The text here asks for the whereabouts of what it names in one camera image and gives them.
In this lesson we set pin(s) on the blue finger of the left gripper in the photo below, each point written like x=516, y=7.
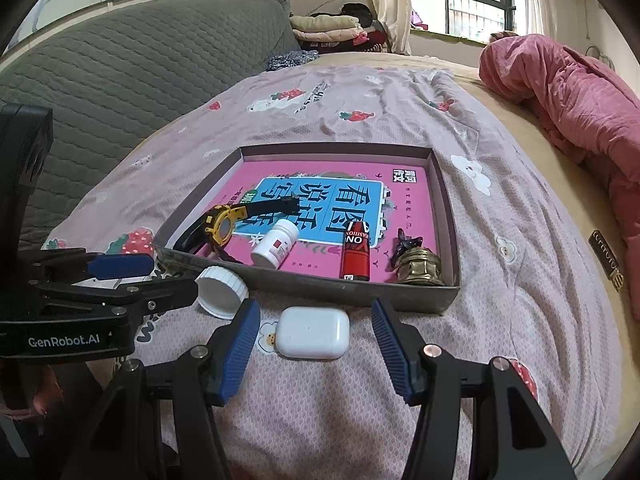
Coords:
x=75, y=264
x=160, y=294

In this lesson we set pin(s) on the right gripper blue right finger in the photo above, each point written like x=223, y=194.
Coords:
x=401, y=346

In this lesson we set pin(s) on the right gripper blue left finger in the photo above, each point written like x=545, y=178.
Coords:
x=230, y=348

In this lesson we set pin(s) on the yellow black wrist watch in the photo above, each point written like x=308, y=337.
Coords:
x=215, y=227

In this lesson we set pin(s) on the small white pill bottle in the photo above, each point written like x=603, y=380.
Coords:
x=275, y=246

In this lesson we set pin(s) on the brass metal ornament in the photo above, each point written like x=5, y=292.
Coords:
x=419, y=266

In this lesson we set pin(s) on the red black lighter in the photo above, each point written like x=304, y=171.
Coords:
x=355, y=264

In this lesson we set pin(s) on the white ribbed jar lid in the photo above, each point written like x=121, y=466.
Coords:
x=220, y=292

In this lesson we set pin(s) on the white earbuds case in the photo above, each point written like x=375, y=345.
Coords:
x=312, y=333

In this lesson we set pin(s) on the black hair claw clip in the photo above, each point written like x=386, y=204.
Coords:
x=404, y=243

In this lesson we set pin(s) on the pink strawberry bear bedsheet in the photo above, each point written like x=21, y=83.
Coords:
x=530, y=288

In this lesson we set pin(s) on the grey quilted headboard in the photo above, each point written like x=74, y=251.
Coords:
x=115, y=79

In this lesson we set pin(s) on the pink Chinese workbook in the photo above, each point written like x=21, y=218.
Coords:
x=385, y=195

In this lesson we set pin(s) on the black gold mattress label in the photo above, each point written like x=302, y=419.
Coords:
x=607, y=259

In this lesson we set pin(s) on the blue patterned folded cloth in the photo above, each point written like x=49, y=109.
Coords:
x=291, y=59

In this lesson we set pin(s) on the pink crumpled quilt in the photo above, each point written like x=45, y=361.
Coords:
x=587, y=111

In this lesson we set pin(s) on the stack of folded blankets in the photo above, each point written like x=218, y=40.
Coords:
x=353, y=29

